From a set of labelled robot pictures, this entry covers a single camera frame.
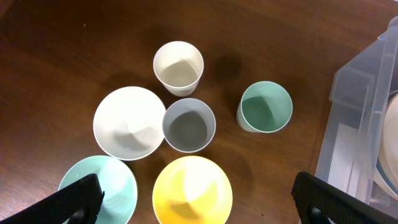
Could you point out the yellow small bowl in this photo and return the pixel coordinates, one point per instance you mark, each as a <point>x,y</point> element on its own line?
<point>192,189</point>

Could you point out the cream large bowl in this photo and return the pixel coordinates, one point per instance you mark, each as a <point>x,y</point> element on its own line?
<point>386,168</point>

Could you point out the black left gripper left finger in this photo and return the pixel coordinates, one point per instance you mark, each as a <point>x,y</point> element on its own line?
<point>77,203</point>

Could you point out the white small bowl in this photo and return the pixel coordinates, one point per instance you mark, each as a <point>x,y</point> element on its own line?
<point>127,123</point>

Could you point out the grey plastic cup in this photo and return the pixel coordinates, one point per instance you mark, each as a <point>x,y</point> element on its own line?
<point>189,125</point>

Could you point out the mint green plastic cup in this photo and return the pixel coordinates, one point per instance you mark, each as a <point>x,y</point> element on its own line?
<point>265,107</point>

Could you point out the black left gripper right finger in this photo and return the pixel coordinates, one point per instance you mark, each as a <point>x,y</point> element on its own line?
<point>319,202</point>

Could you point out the clear plastic storage container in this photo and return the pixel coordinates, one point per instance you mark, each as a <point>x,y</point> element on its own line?
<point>360,93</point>

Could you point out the cream plastic cup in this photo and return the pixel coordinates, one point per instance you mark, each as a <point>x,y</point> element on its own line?
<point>178,65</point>

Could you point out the mint small bowl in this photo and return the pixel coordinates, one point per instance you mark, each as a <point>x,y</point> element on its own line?
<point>115,179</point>

